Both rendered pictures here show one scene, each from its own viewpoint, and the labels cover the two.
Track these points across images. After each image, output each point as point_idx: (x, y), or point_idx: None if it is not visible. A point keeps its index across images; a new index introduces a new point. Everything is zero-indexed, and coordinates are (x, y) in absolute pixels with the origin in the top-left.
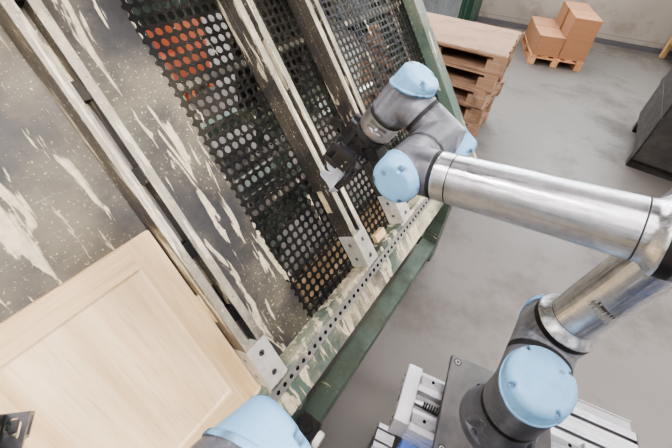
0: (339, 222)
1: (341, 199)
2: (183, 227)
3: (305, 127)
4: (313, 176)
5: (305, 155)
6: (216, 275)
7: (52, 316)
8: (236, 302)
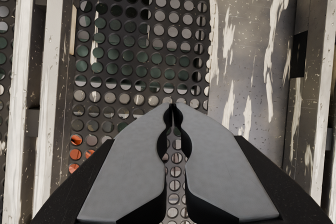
0: None
1: (38, 8)
2: (321, 169)
3: (26, 182)
4: (67, 87)
5: (61, 133)
6: (327, 90)
7: None
8: (330, 40)
